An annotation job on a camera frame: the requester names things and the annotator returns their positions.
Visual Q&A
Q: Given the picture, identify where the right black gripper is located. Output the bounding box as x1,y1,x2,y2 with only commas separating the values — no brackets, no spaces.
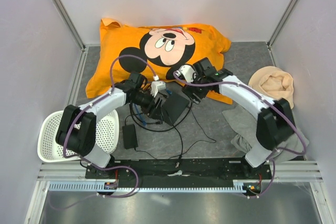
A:
181,71,209,105

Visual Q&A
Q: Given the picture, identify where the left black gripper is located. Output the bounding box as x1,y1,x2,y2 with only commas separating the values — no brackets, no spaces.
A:
131,90,164,122

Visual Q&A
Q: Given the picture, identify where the blue ethernet cable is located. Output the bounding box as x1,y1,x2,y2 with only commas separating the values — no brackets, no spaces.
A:
131,90,173,126

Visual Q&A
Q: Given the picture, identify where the black network switch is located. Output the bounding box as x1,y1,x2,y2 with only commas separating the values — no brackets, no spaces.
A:
161,92,189,126

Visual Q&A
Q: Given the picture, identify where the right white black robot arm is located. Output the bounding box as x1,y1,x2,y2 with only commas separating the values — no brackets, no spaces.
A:
173,58,296,179

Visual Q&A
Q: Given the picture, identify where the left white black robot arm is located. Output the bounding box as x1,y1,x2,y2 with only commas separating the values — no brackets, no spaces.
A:
55,72,166,178

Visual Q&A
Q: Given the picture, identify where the black power adapter brick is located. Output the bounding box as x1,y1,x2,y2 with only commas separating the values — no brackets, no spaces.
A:
122,124,138,150

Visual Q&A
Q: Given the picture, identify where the orange Mickey Mouse pillow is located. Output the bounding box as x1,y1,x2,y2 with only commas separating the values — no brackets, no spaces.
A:
86,18,232,98

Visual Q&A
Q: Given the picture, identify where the white perforated plastic basket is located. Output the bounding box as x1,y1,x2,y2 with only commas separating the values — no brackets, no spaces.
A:
37,110,119,163

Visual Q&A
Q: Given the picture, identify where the grey cloth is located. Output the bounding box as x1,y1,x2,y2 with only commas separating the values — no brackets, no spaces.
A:
222,105,310,163

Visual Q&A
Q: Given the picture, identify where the peach towel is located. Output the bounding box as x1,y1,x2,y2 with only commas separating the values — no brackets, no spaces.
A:
248,66,294,109

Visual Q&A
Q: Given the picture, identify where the black power cord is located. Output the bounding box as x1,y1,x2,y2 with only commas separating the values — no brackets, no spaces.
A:
124,103,217,168

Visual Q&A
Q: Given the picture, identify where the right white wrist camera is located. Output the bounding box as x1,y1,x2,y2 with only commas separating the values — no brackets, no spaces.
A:
176,65,196,83

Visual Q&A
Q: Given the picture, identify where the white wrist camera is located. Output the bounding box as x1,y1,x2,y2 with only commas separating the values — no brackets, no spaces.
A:
176,65,196,83
151,76,166,97

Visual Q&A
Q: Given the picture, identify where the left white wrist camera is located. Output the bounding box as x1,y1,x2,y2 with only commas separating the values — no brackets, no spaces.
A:
151,76,166,97

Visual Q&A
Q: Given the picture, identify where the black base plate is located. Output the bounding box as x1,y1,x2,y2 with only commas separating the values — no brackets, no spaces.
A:
85,157,272,181

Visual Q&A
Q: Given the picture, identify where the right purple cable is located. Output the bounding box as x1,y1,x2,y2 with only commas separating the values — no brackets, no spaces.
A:
173,70,308,201

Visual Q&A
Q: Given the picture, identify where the purple cable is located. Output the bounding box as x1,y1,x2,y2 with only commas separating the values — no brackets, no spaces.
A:
47,55,158,211
173,70,308,201

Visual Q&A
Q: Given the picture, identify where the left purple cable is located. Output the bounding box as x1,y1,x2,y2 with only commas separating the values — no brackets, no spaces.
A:
47,55,158,211

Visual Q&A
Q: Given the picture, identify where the slotted cable duct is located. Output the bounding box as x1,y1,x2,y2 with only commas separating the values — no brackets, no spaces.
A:
49,182,260,193

